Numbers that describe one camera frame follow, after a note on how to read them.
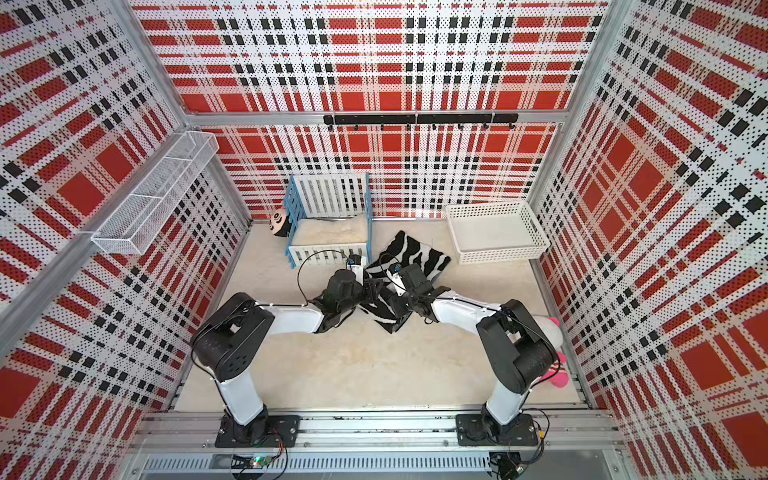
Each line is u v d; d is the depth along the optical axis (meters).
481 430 0.65
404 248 1.11
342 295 0.74
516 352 0.46
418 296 0.72
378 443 0.73
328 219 1.27
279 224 1.11
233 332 0.53
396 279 0.83
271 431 0.73
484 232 1.16
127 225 0.69
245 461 0.69
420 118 0.89
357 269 0.84
